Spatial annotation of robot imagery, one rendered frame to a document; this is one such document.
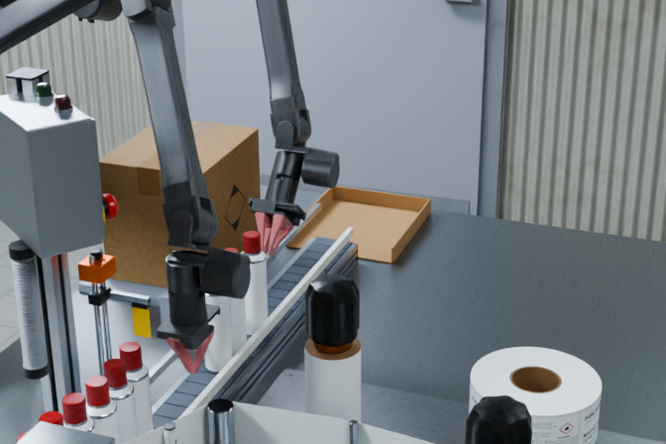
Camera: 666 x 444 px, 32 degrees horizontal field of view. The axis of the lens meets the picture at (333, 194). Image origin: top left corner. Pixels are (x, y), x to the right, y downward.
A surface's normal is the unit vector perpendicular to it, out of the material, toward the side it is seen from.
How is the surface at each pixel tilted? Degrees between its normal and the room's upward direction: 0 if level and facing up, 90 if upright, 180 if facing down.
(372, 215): 0
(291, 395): 0
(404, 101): 90
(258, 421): 90
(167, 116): 61
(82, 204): 90
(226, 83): 90
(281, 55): 71
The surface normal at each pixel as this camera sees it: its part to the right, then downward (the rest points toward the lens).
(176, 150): -0.25, -0.12
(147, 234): -0.33, 0.37
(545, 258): 0.00, -0.92
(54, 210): 0.56, 0.32
